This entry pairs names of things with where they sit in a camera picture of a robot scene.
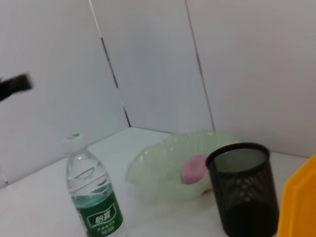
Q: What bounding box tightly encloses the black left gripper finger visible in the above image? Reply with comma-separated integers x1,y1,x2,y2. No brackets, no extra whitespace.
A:
0,73,34,102

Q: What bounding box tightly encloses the clear green-label water bottle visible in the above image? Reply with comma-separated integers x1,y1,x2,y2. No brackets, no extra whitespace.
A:
61,132,125,237

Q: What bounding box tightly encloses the pink peach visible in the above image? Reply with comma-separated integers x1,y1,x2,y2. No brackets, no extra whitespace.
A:
180,155,208,185

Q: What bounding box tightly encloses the translucent green fruit plate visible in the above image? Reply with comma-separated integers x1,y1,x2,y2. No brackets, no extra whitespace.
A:
125,130,241,205

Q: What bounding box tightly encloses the black mesh pen holder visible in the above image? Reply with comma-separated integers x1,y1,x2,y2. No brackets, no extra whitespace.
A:
206,142,279,237

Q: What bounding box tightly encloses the yellow plastic bin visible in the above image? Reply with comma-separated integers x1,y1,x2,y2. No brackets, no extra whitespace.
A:
277,155,316,237

